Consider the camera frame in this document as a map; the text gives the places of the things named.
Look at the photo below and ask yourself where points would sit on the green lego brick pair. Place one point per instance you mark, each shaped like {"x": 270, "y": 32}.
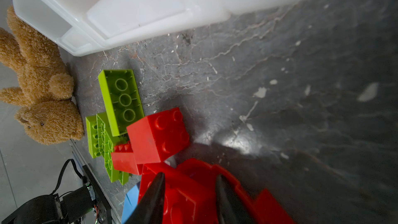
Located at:
{"x": 102, "y": 143}

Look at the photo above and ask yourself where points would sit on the red curved lego piece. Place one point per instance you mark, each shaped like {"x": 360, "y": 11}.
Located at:
{"x": 190, "y": 196}

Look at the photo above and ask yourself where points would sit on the blue lego brick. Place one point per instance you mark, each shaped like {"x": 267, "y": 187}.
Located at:
{"x": 130, "y": 202}

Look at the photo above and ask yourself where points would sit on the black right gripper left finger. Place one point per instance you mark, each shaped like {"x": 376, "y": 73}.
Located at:
{"x": 150, "y": 209}

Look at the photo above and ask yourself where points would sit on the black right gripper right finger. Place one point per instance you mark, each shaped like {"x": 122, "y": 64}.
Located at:
{"x": 230, "y": 208}

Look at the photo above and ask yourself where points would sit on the red small lego brick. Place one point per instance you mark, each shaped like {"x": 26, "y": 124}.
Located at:
{"x": 123, "y": 159}

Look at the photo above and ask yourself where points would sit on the green long lego brick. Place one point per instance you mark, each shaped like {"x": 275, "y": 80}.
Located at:
{"x": 121, "y": 98}

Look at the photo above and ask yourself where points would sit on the red square lego brick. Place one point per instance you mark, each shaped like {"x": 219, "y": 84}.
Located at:
{"x": 159, "y": 136}

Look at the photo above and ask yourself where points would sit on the brown plush teddy bear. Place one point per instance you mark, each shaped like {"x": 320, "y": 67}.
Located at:
{"x": 44, "y": 94}

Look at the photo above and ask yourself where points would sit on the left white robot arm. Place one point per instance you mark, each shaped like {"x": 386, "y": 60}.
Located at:
{"x": 69, "y": 208}

